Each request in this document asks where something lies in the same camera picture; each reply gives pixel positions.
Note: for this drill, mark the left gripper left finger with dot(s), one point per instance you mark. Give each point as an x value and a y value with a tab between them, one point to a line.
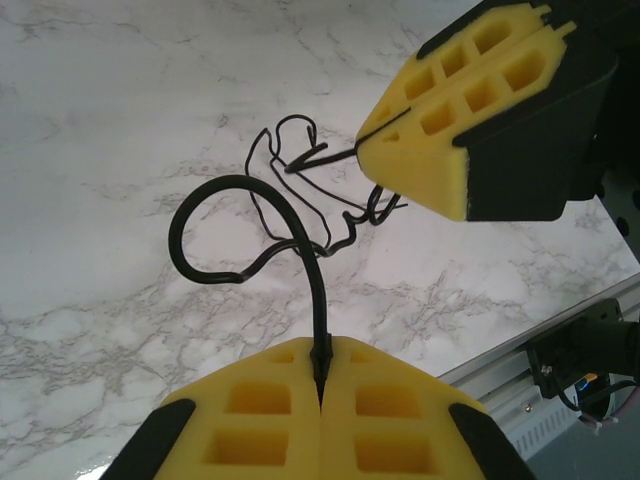
250	415

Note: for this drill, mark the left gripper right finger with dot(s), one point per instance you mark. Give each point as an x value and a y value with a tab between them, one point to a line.
390	425

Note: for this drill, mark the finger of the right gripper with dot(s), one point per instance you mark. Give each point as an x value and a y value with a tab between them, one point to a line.
525	140
470	50

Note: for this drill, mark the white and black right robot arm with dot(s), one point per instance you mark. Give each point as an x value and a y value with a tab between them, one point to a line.
625	345

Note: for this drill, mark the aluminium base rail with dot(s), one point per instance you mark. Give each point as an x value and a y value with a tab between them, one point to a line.
500	380

